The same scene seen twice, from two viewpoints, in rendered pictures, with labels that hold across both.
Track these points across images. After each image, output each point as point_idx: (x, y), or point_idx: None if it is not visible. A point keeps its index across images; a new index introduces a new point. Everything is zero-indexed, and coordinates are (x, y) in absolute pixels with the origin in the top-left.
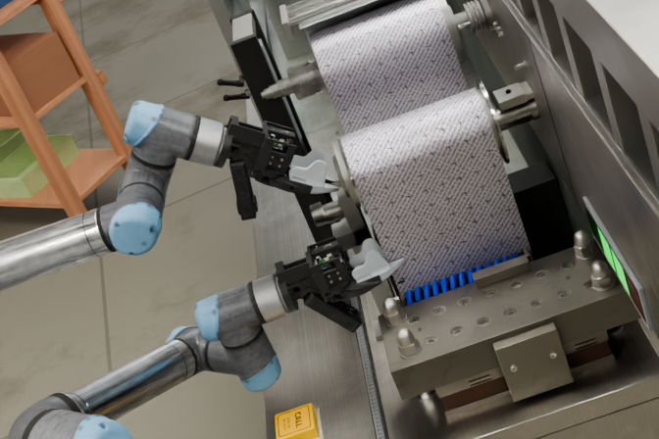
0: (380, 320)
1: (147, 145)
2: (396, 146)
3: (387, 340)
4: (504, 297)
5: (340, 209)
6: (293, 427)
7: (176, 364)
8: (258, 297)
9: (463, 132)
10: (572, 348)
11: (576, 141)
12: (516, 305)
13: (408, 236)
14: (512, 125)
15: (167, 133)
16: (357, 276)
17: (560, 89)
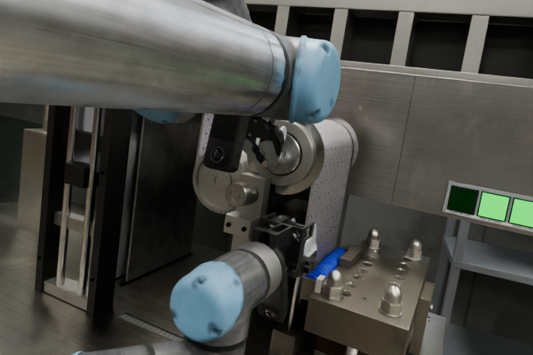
0: (319, 299)
1: (227, 5)
2: (327, 133)
3: (355, 310)
4: (377, 271)
5: (257, 191)
6: None
7: None
8: (267, 263)
9: (346, 139)
10: None
11: (485, 130)
12: (393, 273)
13: (316, 219)
14: None
15: (245, 6)
16: (305, 250)
17: (489, 93)
